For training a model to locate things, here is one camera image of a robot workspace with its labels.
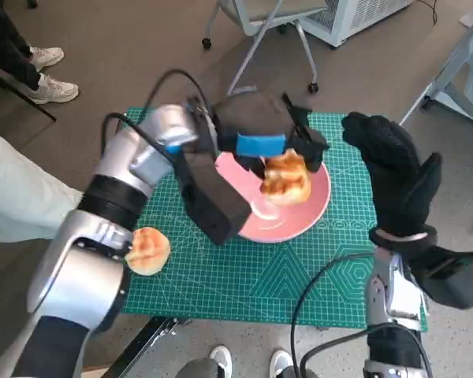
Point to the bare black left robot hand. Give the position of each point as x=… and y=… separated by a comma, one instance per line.
x=256, y=118

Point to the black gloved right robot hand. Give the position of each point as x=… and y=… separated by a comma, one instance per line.
x=394, y=169

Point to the long toy bread loaf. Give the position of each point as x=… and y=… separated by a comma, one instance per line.
x=285, y=185

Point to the pink bowl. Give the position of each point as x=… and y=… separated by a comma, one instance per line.
x=295, y=220

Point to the round toy bread bun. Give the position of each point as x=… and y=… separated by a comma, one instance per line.
x=151, y=252

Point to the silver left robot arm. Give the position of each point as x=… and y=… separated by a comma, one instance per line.
x=102, y=169

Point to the grey office chair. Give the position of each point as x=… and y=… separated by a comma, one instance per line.
x=260, y=12

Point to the white perforated cabinet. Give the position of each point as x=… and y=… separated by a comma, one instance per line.
x=362, y=15

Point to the green cutting mat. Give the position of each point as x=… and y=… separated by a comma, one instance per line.
x=240, y=283

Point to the black metal rod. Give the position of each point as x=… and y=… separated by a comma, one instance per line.
x=35, y=103

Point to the white shoe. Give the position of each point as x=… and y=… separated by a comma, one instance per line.
x=280, y=360
x=220, y=358

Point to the person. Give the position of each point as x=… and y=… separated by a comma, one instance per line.
x=19, y=197
x=6, y=43

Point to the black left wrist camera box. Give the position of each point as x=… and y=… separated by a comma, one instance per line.
x=217, y=208

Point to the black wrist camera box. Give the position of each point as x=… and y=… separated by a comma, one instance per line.
x=453, y=279
x=217, y=208

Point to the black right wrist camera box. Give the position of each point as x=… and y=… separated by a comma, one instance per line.
x=453, y=279

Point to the black metal table bracket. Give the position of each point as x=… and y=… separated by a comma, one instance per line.
x=150, y=338

